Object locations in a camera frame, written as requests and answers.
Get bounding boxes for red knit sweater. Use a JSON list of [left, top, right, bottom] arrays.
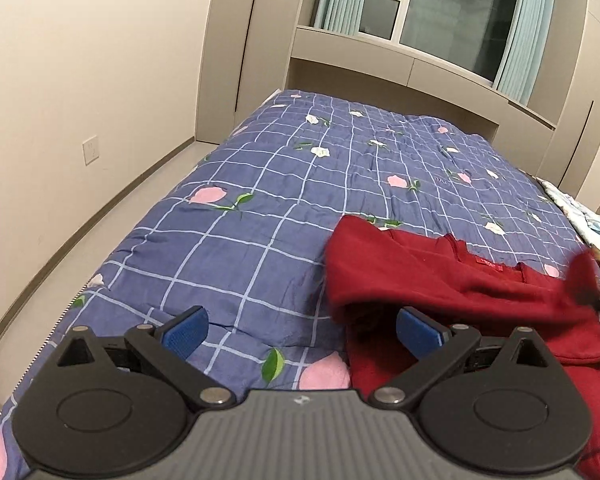
[[326, 216, 600, 479]]

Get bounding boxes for blue checked floral quilt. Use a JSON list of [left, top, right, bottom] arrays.
[[0, 90, 593, 479]]

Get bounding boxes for white light-blue patterned cloth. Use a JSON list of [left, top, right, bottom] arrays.
[[536, 178, 600, 242]]

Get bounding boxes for right teal curtain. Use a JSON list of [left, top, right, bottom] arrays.
[[493, 0, 555, 105]]

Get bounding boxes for white wall socket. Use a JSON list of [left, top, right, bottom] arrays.
[[82, 136, 99, 166]]

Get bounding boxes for window with white frame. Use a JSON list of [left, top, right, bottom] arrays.
[[358, 0, 517, 81]]

